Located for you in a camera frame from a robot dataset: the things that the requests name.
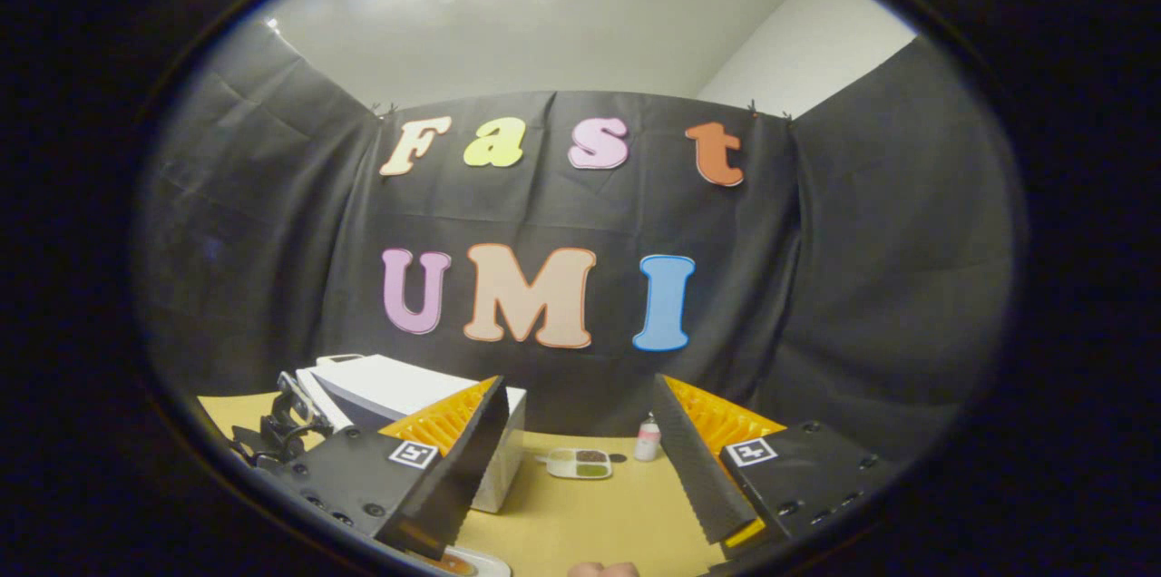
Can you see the white divided seed dish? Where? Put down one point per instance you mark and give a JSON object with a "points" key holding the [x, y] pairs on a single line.
{"points": [[580, 464]]}

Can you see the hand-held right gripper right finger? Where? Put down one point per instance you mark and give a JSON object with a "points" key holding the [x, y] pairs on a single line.
{"points": [[689, 468]]}

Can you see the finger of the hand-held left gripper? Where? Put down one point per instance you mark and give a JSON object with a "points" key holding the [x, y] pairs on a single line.
{"points": [[295, 405]]}

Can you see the white plate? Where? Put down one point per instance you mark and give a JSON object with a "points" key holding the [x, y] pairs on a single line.
{"points": [[490, 563]]}

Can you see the white microwave oven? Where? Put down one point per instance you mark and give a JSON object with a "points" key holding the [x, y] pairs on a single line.
{"points": [[399, 382]]}

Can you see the small pink label bottle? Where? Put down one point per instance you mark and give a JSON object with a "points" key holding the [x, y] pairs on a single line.
{"points": [[648, 441]]}

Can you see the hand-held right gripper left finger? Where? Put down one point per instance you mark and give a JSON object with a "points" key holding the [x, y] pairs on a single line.
{"points": [[472, 459]]}

